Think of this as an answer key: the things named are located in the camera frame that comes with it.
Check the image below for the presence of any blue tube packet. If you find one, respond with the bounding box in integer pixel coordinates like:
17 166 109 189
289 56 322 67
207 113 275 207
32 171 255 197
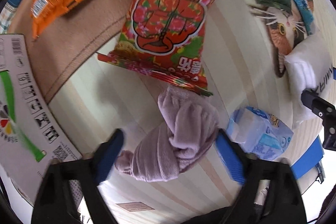
294 0 315 35

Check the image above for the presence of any light blue tissue pack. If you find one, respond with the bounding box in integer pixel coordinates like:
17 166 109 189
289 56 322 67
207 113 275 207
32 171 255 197
227 106 293 161

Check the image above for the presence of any white soft pillow pack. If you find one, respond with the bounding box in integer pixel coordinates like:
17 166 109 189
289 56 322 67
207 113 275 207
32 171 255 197
284 31 333 129

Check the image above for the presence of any red floral snack packet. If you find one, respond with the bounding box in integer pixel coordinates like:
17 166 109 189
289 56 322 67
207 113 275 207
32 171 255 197
97 0 215 96

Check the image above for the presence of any open cardboard box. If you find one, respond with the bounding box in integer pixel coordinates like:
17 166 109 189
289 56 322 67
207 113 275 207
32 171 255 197
1 34 81 203

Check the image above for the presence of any blue folder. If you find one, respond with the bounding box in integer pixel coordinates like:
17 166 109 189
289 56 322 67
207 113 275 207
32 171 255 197
291 136 325 184

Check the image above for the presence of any purple fluffy cloth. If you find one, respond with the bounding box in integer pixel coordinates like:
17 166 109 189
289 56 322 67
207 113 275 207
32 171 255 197
114 85 219 182

